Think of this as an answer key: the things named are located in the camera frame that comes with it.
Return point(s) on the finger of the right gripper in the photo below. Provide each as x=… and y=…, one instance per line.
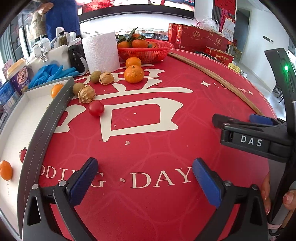
x=259, y=119
x=233, y=128

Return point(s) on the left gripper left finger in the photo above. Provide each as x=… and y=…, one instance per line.
x=39, y=222

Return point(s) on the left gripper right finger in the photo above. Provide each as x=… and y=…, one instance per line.
x=250, y=222

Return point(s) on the red cherry tomato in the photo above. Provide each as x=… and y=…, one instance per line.
x=22, y=154
x=96, y=108

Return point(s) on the large mandarin orange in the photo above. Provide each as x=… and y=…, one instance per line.
x=134, y=74

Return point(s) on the dried husk fruit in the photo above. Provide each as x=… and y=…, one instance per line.
x=86, y=94
x=106, y=78

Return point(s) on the green brown round fruit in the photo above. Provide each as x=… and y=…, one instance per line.
x=95, y=76

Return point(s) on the yellow small box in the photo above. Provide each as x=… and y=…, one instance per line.
x=234, y=67

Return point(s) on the red sweet apple box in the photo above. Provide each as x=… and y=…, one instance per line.
x=220, y=55

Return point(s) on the long wooden back scratcher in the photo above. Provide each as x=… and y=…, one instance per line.
x=218, y=78

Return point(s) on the grey white tray box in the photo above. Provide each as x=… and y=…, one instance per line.
x=25, y=137

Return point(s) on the red round table mat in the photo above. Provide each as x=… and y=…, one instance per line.
x=145, y=144

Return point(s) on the red gift box stack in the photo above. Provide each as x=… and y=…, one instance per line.
x=193, y=39

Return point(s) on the red plastic fruit basket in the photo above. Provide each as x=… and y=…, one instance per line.
x=147, y=55

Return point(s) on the blue rubber gloves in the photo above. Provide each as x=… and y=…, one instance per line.
x=51, y=72

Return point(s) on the purple milk tea cup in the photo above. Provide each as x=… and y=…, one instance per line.
x=19, y=76

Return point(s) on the black handheld device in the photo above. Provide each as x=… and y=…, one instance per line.
x=77, y=60

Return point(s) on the white paper towel roll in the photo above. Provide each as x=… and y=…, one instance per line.
x=101, y=52

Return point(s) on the white storage box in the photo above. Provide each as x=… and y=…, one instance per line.
x=57, y=56

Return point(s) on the person in blue shirt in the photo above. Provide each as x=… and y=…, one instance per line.
x=60, y=13

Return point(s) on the wall television screen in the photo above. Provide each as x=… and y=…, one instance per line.
x=88, y=10

